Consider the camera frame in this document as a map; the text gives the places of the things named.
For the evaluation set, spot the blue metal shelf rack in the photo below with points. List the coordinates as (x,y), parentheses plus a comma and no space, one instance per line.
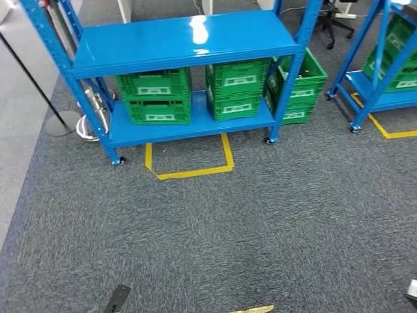
(375,77)
(182,43)

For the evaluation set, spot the yellow angled floor tape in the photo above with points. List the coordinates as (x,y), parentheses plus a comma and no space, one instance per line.
(254,309)

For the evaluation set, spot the white desk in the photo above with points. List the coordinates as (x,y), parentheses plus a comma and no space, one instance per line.
(265,4)
(125,9)

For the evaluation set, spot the black robot foot plate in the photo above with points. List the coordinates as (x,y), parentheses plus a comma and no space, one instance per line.
(116,299)

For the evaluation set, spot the black office chair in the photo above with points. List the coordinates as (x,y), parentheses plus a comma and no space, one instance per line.
(335,21)

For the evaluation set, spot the grey round base plate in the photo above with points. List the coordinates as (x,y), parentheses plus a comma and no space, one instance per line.
(62,123)

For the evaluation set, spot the yellow floor tape frame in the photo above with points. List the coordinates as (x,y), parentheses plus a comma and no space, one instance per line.
(384,127)

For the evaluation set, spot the dark stanchion post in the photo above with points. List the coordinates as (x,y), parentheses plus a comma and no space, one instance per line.
(60,26)

